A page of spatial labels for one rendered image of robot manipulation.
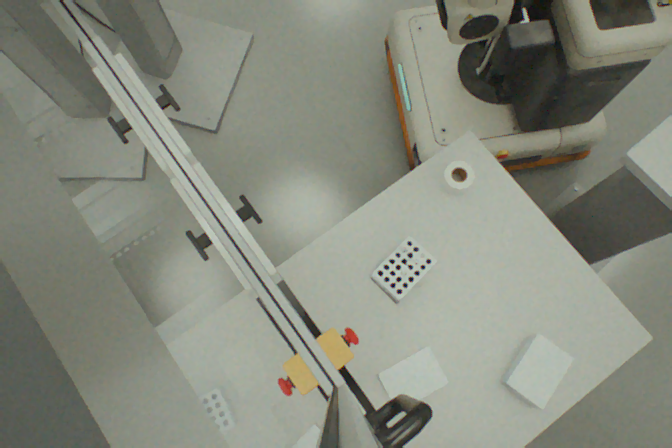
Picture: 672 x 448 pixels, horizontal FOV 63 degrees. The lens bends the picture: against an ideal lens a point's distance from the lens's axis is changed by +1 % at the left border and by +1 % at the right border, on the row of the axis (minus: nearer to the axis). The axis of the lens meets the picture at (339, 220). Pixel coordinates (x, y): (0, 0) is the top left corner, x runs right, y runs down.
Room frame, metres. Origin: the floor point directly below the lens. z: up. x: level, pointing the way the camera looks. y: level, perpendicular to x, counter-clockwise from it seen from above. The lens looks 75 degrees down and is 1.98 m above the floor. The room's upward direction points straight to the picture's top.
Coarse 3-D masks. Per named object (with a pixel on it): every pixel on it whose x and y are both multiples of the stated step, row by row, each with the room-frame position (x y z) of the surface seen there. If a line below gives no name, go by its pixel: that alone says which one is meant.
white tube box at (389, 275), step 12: (408, 240) 0.27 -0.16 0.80; (396, 252) 0.25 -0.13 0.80; (408, 252) 0.25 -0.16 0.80; (420, 252) 0.25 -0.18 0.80; (384, 264) 0.22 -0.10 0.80; (396, 264) 0.22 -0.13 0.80; (408, 264) 0.22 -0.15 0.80; (420, 264) 0.22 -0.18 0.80; (432, 264) 0.22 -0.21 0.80; (372, 276) 0.20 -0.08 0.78; (384, 276) 0.19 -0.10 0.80; (396, 276) 0.19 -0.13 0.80; (408, 276) 0.19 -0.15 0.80; (420, 276) 0.19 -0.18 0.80; (384, 288) 0.17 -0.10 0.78; (396, 288) 0.17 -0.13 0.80; (408, 288) 0.17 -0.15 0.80; (396, 300) 0.14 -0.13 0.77
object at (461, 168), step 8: (448, 168) 0.45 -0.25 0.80; (456, 168) 0.45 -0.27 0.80; (464, 168) 0.45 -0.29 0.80; (448, 176) 0.43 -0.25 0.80; (464, 176) 0.43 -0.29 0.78; (472, 176) 0.43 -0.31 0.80; (448, 184) 0.41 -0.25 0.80; (456, 184) 0.41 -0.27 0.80; (464, 184) 0.41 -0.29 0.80; (456, 192) 0.40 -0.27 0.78; (464, 192) 0.40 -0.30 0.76
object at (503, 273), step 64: (384, 192) 0.40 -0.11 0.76; (448, 192) 0.40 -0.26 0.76; (512, 192) 0.40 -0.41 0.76; (320, 256) 0.24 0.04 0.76; (384, 256) 0.25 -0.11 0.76; (448, 256) 0.25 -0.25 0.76; (512, 256) 0.25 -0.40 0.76; (576, 256) 0.25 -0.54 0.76; (320, 320) 0.10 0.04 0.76; (384, 320) 0.10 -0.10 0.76; (448, 320) 0.10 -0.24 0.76; (512, 320) 0.10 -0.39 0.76; (576, 320) 0.10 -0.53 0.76; (448, 384) -0.03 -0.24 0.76; (576, 384) -0.03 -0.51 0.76
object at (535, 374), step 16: (528, 352) 0.03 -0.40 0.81; (544, 352) 0.03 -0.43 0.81; (560, 352) 0.03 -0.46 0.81; (512, 368) 0.00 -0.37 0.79; (528, 368) 0.00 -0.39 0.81; (544, 368) 0.00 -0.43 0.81; (560, 368) 0.00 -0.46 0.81; (512, 384) -0.03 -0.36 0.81; (528, 384) -0.03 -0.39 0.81; (544, 384) -0.03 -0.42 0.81; (528, 400) -0.06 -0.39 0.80; (544, 400) -0.06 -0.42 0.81
